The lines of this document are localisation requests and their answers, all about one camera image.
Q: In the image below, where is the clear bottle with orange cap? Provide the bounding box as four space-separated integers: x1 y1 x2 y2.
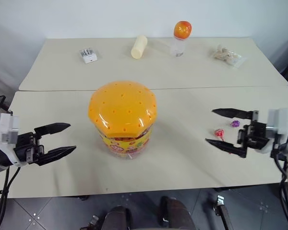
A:
170 21 193 58

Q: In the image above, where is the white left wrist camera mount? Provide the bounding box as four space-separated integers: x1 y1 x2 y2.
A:
0 111 21 146

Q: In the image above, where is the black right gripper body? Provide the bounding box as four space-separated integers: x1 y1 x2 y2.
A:
237 119 271 154

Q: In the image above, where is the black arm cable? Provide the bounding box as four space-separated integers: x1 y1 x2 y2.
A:
0 164 22 230
269 142 288 230

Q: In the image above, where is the cream cylinder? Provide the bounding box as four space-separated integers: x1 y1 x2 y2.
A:
130 34 148 60

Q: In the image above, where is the red wrapped lollipop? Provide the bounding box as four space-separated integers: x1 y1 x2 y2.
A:
214 128 226 142

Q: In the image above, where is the white box with dice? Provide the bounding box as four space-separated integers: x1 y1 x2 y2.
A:
79 47 98 65

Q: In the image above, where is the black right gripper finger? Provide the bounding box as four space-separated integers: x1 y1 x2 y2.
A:
204 138 249 159
211 108 259 121

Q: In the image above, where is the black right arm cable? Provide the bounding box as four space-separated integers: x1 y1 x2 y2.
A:
269 142 288 230

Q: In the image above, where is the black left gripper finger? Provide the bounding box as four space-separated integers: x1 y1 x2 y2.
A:
33 122 72 140
34 145 77 167

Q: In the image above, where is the black stand with white clamp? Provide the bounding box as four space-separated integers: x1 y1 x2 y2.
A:
213 195 236 230

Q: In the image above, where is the dark rounded shape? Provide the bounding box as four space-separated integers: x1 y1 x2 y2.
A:
159 195 195 230
105 205 133 230

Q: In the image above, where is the clear plastic lollipop jar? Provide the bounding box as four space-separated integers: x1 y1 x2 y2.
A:
97 126 155 161

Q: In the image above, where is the clear bag of snacks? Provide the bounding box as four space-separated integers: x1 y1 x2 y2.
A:
209 44 247 69

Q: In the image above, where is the orange burger-shaped jar lid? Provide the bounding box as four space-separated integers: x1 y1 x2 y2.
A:
87 80 158 139

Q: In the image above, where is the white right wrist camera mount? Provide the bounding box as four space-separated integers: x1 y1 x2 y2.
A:
265 108 288 135

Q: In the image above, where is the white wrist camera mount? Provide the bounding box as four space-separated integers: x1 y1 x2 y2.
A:
0 111 21 146
265 108 288 135

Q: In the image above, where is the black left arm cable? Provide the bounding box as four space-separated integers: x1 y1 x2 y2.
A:
0 164 22 230

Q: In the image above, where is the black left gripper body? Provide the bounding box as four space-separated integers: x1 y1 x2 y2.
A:
13 131 45 166

